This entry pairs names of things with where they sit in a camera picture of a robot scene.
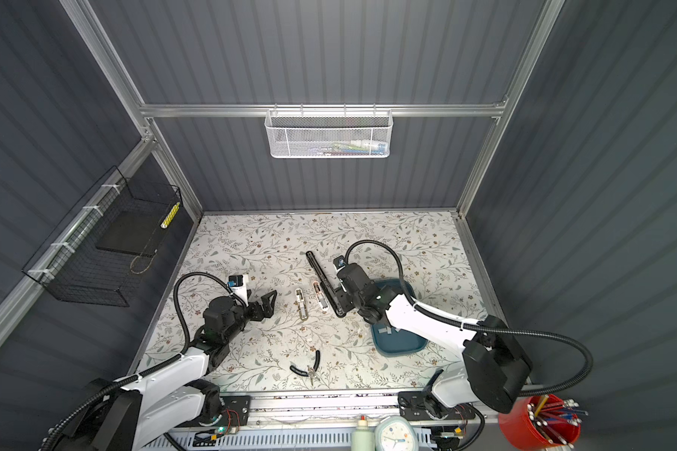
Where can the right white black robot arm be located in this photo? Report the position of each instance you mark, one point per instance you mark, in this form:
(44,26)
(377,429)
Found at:
(493,369)

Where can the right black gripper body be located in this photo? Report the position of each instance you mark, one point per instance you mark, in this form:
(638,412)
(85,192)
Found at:
(347,301)

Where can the black handled pliers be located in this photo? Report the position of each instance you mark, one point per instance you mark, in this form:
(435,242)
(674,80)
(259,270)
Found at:
(310,372)

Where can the white glue bottle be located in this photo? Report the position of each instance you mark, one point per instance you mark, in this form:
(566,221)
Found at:
(363,438)

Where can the beige staple remover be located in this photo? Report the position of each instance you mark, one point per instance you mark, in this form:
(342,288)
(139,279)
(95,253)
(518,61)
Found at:
(301,304)

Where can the white wire mesh basket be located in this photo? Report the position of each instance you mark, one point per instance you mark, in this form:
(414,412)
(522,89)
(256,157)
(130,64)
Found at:
(342,136)

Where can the teal plastic tray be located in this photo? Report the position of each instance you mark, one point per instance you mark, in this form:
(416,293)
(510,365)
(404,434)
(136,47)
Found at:
(391,342)

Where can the black wire basket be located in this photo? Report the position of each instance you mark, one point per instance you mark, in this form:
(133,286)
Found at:
(102,255)

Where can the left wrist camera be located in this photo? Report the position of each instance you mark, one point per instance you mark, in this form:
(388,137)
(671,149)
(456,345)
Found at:
(237,283)

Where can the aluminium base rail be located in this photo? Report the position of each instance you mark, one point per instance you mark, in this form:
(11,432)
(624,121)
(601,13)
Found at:
(316,407)

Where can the red pencil cup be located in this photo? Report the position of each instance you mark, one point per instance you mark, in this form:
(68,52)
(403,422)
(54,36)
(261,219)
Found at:
(542,422)

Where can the black stapler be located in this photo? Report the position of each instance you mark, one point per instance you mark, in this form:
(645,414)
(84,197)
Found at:
(327,286)

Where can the yellow marker in basket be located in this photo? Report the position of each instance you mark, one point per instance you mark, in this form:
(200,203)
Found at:
(169,217)

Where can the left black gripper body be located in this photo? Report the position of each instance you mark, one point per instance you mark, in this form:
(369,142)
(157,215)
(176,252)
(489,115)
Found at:
(252,312)

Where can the white desk clock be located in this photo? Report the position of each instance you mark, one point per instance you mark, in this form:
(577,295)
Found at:
(395,434)

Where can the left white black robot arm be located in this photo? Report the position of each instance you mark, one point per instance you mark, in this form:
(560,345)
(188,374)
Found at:
(224,319)

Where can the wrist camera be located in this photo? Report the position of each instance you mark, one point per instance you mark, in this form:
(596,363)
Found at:
(237,283)
(340,264)

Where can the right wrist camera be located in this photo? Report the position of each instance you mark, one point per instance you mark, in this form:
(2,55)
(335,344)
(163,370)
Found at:
(340,264)

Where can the black pad in basket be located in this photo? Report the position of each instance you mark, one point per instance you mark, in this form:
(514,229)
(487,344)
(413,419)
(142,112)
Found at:
(133,233)

